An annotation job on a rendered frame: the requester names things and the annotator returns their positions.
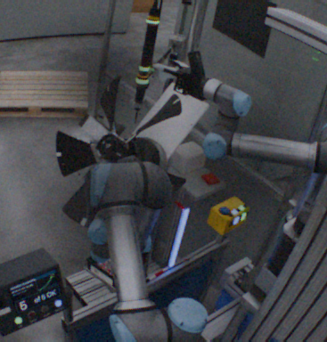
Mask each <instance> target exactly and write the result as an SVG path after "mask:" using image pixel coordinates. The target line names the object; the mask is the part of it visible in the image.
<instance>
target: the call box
mask: <svg viewBox="0 0 327 342"><path fill-rule="evenodd" d="M243 205H246V204H244V203H243V202H242V201H240V200H239V199H238V198H237V197H236V196H233V197H231V198H230V199H227V200H226V201H224V202H222V203H220V204H218V205H216V206H214V207H212V208H211V210H210V213H209V217H208V221H207V223H208V224H209V225H210V226H212V227H213V228H214V229H215V230H216V231H217V232H219V233H220V234H221V235H224V234H226V233H228V232H229V231H231V230H233V229H235V228H236V227H238V226H240V225H241V224H243V223H244V222H245V220H246V217H245V218H244V219H242V220H241V221H240V222H238V223H237V224H233V225H232V226H230V227H229V225H230V223H231V221H232V220H235V218H237V217H238V216H241V215H243V214H245V213H246V212H247V211H249V206H247V207H246V208H244V209H243V210H241V211H239V212H237V213H235V214H234V213H233V211H234V210H236V208H239V207H242V206H243ZM222 207H227V208H229V209H230V212H229V214H232V215H233V216H232V217H230V216H228V215H229V214H228V215H225V214H222V213H221V208H222Z"/></svg>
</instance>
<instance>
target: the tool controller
mask: <svg viewBox="0 0 327 342"><path fill-rule="evenodd" d="M25 297H29V302H30V305H31V307H32V308H31V309H29V310H28V311H26V312H23V313H20V314H18V311H17V308H16V306H15V304H14V302H16V301H19V300H20V299H23V298H25ZM58 299H60V300H61V306H55V305H54V303H55V301H56V300H58ZM44 305H47V306H48V307H49V308H48V311H47V312H45V313H44V312H42V310H41V307H43V306H44ZM68 308H69V303H68V301H67V298H66V293H65V288H64V286H63V282H62V277H61V270H60V267H59V264H58V263H57V262H56V260H55V259H54V258H53V257H51V256H50V255H49V254H48V252H47V251H46V250H45V249H44V248H40V249H36V250H35V251H31V252H29V253H28V254H27V253H26V254H25V255H23V256H19V257H15V258H14V259H11V260H9V261H6V262H4V263H1V264H0V335H1V336H2V337H4V336H7V335H9V334H12V333H13V332H15V331H16V330H17V331H18V330H20V329H23V328H26V327H28V326H30V325H32V324H33V323H34V324H35V323H36V322H40V321H42V320H43V319H46V318H49V316H52V315H55V314H57V313H59V312H62V311H64V310H66V309H68ZM31 311H34V312H35V314H36V316H35V317H34V318H29V317H28V313H29V312H31ZM18 316H19V317H21V319H22V322H21V323H18V324H17V323H15V322H14V320H15V318H16V317H18Z"/></svg>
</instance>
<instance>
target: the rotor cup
mask: <svg viewBox="0 0 327 342"><path fill-rule="evenodd" d="M119 137H120V136H118V135H117V134H114V133H107V134H105V135H103V136H102V138H101V139H100V141H99V142H98V144H97V153H98V156H99V157H100V158H101V159H104V160H106V161H108V162H109V163H111V164H112V163H118V162H117V161H118V160H119V159H123V158H125V157H128V156H135V157H137V147H136V145H135V143H134V142H132V141H130V142H128V143H127V144H125V141H126V140H127V139H124V138H123V139H124V140H123V139H121V138H122V137H120V138H119ZM106 144H109V145H110V147H109V148H106ZM117 153H119V154H120V156H119V155H118V154H117Z"/></svg>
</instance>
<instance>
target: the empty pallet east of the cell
mask: <svg viewBox="0 0 327 342"><path fill-rule="evenodd" d="M87 77H88V72H81V71H79V72H72V71H67V72H64V71H57V72H56V71H48V72H47V71H4V72H1V73H0V108H3V107H9V108H12V107H19V108H23V107H29V111H28V112H19V111H15V112H10V111H5V112H0V117H3V118H5V117H13V118H17V117H30V118H31V117H39V118H46V117H48V118H83V117H84V116H85V115H86V114H87V110H88V101H87V93H88V86H87ZM42 107H44V108H48V107H51V108H73V109H74V112H71V113H65V112H43V111H41V108H42Z"/></svg>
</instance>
